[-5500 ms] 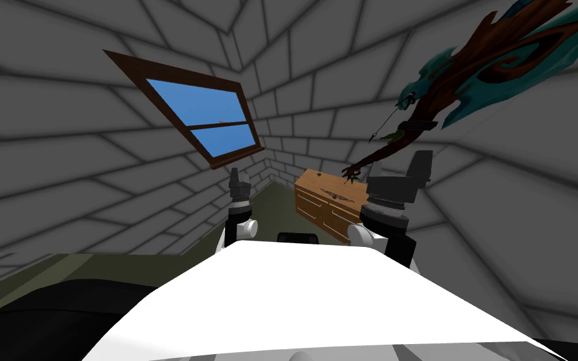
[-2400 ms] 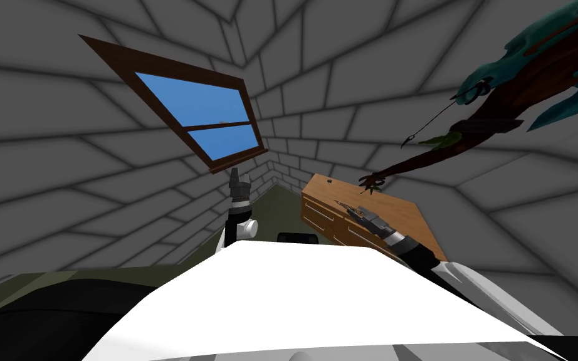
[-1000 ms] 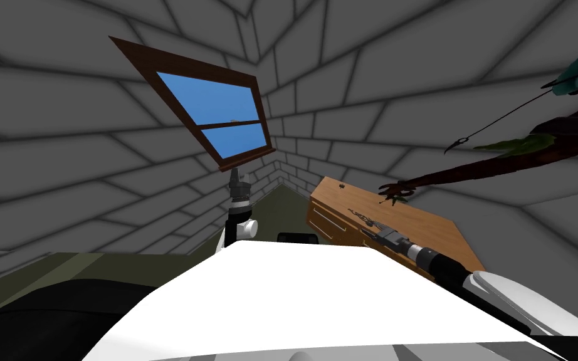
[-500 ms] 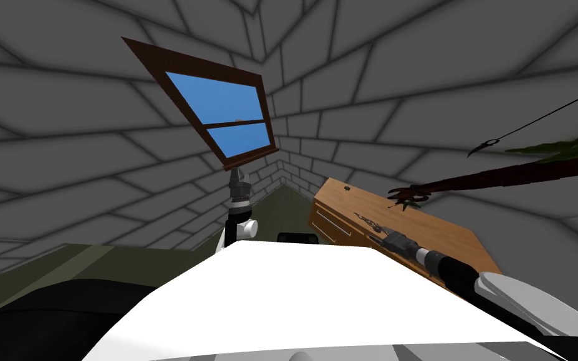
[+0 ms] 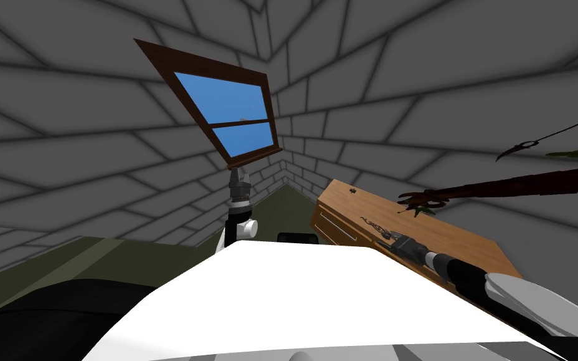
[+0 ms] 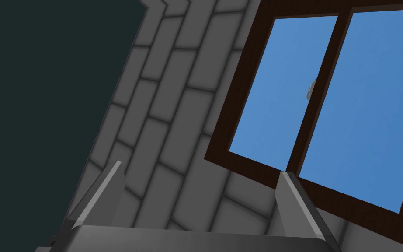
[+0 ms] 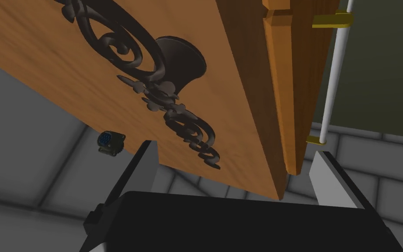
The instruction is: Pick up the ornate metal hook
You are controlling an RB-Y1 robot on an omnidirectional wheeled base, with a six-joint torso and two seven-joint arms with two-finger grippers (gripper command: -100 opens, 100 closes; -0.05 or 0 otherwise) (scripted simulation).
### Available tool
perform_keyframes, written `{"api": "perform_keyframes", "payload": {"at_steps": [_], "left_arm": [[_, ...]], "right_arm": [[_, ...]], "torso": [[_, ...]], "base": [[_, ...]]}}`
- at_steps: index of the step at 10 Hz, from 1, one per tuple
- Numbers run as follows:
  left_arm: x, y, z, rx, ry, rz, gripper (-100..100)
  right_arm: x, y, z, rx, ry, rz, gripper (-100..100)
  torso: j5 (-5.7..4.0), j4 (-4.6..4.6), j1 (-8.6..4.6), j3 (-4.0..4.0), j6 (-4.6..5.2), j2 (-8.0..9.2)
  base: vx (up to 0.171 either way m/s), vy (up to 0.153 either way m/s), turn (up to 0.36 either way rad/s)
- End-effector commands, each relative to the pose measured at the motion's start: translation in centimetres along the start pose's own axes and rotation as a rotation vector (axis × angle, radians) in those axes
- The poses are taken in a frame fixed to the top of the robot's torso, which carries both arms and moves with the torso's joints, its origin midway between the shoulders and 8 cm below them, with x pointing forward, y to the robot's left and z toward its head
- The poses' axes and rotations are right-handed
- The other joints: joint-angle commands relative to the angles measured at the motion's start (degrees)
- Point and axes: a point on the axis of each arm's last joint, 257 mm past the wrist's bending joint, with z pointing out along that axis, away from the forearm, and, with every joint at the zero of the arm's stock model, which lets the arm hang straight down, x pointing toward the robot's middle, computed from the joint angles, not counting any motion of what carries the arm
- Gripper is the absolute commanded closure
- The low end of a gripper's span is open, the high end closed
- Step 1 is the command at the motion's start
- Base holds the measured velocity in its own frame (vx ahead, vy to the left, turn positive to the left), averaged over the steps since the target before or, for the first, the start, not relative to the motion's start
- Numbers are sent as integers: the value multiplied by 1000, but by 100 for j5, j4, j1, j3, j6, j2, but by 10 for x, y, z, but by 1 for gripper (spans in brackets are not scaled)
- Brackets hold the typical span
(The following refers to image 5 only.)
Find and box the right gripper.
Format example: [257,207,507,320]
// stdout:
[360,216,429,265]

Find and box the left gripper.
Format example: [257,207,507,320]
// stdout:
[228,167,253,201]

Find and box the wooden drawer front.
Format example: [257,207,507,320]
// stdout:
[311,199,373,248]

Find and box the light wooden cabinet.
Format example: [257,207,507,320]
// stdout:
[310,179,523,303]

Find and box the brown framed window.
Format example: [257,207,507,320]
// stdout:
[133,38,284,171]

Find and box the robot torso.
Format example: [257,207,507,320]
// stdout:
[82,231,557,361]

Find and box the dark brown plant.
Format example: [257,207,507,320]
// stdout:
[396,107,578,219]

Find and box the pale bar drawer handle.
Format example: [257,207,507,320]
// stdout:
[320,211,359,244]

